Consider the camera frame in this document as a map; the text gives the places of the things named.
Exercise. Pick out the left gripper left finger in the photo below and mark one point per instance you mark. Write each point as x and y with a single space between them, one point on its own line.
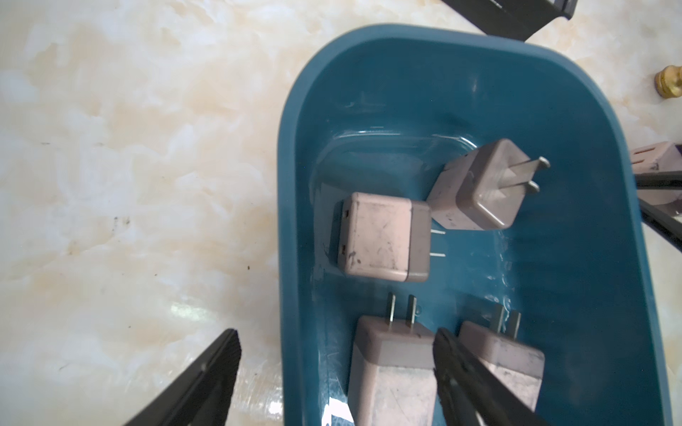
202 394

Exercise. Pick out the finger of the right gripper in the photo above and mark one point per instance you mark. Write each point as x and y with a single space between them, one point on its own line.
666 226
671 180

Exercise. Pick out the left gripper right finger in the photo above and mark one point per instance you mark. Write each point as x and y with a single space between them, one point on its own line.
468 391

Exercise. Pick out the pink plug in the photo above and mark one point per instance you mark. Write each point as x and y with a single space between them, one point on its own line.
518 366
391 378
386 238
484 189
660 157

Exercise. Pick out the gold chess pawn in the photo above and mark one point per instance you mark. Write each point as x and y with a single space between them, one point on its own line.
668 82

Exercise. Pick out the black white chessboard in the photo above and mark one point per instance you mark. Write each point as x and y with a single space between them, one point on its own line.
513 19

